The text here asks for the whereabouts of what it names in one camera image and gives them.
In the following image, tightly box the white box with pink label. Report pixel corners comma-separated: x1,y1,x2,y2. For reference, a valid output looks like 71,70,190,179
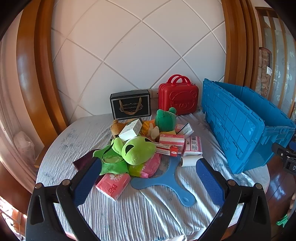
183,136,203,157

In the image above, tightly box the pink plush with orange bow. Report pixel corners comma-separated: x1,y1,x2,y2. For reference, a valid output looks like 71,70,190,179
141,119,160,141

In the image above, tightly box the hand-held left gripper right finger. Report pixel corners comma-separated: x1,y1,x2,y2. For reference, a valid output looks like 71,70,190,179
195,158,271,241

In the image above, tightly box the pink and green wipes packet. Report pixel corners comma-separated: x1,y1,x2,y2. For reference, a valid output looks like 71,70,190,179
128,153,162,179

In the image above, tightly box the dark green frog plush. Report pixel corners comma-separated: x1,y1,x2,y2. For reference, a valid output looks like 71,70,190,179
154,107,177,135

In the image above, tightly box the small green object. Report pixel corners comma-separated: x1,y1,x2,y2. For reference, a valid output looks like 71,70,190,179
276,214,289,227

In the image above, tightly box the pink flowered tissue pack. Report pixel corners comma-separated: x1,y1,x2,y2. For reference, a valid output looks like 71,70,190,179
95,173,131,202

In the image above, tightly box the white paper roll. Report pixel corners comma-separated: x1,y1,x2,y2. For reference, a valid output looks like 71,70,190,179
181,156,203,168

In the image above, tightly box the white and green carton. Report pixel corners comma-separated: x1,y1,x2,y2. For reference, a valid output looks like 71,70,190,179
119,118,143,141

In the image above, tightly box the blue plastic crate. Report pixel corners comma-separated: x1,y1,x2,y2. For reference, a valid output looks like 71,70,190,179
201,78,296,175

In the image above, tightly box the black gift box gold handle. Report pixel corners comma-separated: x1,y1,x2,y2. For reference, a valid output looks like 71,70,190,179
110,90,152,120

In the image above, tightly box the curved wooden frame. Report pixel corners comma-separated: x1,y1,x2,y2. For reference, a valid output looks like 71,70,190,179
221,0,260,93
16,0,70,139

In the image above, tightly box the blue three-armed plastic toy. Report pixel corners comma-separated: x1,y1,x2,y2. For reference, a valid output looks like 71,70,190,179
130,156,195,207

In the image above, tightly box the light green frog plush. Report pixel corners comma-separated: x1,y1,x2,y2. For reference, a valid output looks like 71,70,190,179
93,136,156,175

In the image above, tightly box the small red suitcase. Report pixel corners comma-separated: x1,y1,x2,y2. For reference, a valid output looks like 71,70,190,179
158,74,199,115

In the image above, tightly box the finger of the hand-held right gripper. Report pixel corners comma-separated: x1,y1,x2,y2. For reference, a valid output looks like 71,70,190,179
272,143,296,161

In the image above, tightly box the brown bear plush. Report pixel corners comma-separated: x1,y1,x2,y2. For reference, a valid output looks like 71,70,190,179
110,119,130,138

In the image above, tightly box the patterned glass door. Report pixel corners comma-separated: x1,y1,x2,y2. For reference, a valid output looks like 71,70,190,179
255,7,296,116

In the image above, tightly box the long white and red box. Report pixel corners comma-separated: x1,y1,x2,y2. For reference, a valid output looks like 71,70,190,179
151,142,183,157

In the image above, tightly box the rolled patterned mat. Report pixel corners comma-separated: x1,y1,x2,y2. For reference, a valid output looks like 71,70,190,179
258,46,273,93

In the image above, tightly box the pink and white tissue pack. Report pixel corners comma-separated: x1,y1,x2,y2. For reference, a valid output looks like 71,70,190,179
159,133,185,151

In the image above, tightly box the person's right hand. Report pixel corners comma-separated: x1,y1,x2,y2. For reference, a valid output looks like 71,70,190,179
289,192,296,217

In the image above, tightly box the small white and red box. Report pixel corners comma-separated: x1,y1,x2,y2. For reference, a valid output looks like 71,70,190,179
176,123,194,136

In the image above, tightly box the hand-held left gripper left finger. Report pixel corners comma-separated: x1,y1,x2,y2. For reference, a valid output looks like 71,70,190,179
25,158,102,241

